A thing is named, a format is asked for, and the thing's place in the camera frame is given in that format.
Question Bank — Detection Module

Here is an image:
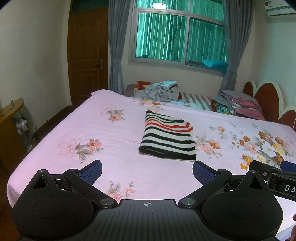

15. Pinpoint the striped knit children's sweater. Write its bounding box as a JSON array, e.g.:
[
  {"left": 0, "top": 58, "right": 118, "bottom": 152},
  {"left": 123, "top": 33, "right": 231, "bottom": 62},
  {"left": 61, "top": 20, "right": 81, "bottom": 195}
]
[{"left": 138, "top": 110, "right": 197, "bottom": 161}]

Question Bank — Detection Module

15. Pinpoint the pile of grey clothes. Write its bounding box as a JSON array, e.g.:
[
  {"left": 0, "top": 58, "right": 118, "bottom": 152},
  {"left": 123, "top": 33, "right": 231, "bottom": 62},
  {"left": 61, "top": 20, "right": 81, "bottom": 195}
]
[{"left": 133, "top": 80, "right": 182, "bottom": 102}]

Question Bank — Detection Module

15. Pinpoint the pink floral bed sheet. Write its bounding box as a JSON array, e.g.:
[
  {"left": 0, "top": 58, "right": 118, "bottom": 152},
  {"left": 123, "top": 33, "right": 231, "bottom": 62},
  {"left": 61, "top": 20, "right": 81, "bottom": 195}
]
[{"left": 6, "top": 90, "right": 295, "bottom": 206}]

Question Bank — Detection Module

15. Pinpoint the colourful floral cloth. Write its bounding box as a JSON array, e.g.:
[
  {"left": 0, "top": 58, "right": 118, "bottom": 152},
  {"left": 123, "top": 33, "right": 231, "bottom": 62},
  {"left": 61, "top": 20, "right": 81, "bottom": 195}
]
[{"left": 211, "top": 101, "right": 233, "bottom": 115}]

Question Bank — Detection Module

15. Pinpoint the wooden side cabinet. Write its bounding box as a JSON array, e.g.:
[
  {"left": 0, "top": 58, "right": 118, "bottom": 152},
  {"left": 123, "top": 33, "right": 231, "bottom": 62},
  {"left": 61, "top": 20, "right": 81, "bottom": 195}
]
[{"left": 1, "top": 98, "right": 28, "bottom": 175}]

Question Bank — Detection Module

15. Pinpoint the stack of pink folded bedding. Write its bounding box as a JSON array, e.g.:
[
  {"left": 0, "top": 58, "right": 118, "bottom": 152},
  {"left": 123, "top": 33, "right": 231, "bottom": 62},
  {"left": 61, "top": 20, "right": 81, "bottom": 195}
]
[{"left": 211, "top": 90, "right": 264, "bottom": 121}]

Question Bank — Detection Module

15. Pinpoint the red and white headboard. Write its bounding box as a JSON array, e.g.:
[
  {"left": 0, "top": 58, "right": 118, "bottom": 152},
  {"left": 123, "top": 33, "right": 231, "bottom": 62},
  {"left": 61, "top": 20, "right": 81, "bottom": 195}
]
[{"left": 243, "top": 80, "right": 296, "bottom": 131}]

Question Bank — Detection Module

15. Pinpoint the teal pillow on sill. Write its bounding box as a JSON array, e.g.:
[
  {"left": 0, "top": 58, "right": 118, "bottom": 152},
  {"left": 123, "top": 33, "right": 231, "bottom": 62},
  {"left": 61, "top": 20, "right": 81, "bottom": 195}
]
[{"left": 202, "top": 59, "right": 228, "bottom": 72}]

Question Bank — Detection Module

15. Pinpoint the brown wooden door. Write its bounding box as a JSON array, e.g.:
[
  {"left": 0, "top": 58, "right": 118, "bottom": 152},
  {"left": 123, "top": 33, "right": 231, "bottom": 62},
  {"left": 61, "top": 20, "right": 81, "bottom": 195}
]
[{"left": 67, "top": 7, "right": 108, "bottom": 108}]

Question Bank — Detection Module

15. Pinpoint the window with green curtain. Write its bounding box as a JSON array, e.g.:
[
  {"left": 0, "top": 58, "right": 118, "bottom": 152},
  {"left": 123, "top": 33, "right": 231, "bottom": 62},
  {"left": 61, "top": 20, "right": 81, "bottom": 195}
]
[{"left": 129, "top": 1, "right": 227, "bottom": 73}]

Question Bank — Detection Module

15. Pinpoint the right grey curtain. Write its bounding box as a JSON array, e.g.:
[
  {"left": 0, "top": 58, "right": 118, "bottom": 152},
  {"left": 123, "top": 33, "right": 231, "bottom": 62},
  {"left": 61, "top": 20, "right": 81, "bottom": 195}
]
[{"left": 219, "top": 0, "right": 254, "bottom": 92}]

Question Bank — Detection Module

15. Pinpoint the grey curtain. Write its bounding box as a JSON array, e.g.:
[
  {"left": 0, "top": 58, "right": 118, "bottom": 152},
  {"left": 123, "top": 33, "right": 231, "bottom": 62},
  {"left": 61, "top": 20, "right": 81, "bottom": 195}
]
[
  {"left": 219, "top": 0, "right": 254, "bottom": 92},
  {"left": 108, "top": 0, "right": 131, "bottom": 94}
]

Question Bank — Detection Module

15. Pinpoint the left grey curtain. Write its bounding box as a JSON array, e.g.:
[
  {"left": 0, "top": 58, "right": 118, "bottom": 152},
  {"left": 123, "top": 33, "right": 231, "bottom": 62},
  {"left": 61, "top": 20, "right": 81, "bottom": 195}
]
[{"left": 108, "top": 0, "right": 131, "bottom": 94}]

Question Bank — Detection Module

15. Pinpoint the white air conditioner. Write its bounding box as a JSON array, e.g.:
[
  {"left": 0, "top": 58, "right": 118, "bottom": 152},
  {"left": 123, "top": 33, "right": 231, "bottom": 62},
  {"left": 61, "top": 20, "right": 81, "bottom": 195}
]
[{"left": 264, "top": 0, "right": 295, "bottom": 17}]

